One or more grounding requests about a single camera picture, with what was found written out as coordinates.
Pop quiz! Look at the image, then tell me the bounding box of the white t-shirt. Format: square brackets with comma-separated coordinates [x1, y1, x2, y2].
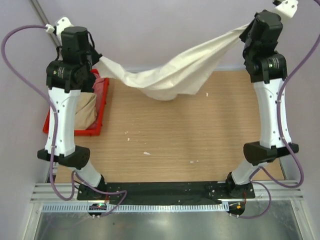
[95, 25, 247, 101]

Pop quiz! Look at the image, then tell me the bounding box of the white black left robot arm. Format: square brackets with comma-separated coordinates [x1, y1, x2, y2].
[37, 17, 106, 200]

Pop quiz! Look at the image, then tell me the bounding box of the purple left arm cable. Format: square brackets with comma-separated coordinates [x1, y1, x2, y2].
[1, 24, 128, 218]

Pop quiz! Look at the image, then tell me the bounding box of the aluminium rail frame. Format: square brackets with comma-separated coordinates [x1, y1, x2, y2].
[24, 180, 315, 240]

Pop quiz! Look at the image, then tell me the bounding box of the grey metal corner post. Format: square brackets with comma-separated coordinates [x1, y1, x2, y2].
[28, 0, 59, 47]

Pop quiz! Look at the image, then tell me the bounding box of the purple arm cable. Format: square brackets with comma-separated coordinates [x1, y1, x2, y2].
[228, 32, 320, 219]
[1, 24, 128, 218]

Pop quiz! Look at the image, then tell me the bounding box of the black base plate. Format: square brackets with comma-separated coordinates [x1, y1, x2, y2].
[76, 181, 256, 206]

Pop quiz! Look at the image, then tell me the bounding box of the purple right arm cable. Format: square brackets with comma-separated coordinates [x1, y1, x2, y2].
[228, 32, 320, 219]

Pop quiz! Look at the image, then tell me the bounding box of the beige t-shirt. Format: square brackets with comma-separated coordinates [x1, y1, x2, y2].
[74, 92, 97, 130]

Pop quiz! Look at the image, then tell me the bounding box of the pink t-shirt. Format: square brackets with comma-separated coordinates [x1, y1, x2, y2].
[92, 77, 106, 95]

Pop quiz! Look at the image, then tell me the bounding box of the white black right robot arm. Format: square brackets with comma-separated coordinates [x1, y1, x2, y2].
[225, 0, 299, 198]

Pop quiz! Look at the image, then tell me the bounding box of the red plastic bin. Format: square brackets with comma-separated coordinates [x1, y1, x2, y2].
[42, 68, 110, 138]

